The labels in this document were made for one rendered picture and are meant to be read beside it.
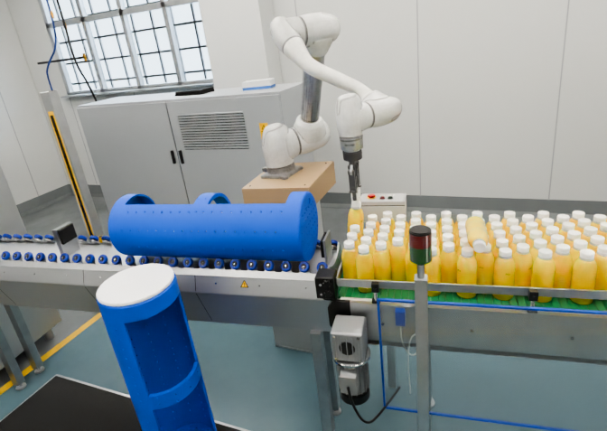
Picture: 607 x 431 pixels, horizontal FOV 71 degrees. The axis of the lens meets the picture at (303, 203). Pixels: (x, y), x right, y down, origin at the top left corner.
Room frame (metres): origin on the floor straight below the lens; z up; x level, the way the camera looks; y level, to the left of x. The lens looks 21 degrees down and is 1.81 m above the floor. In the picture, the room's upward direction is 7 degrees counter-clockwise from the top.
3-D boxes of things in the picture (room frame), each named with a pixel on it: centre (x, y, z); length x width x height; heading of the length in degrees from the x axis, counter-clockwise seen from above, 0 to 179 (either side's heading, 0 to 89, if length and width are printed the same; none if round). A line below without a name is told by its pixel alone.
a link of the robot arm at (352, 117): (1.61, -0.23, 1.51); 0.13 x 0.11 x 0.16; 117
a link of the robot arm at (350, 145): (1.60, -0.21, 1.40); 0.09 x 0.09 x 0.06
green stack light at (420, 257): (1.09, -0.32, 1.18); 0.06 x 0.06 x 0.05
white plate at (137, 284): (1.39, 0.66, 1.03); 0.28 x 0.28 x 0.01
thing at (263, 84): (3.55, 0.24, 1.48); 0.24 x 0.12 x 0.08; 73
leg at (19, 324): (2.25, 1.84, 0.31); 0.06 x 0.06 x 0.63; 72
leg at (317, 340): (1.50, 0.02, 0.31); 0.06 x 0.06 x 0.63; 72
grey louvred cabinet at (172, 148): (3.92, 0.94, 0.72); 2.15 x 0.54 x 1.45; 65
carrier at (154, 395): (1.39, 0.66, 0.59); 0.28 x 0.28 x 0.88
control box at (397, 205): (1.76, -0.36, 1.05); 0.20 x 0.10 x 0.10; 72
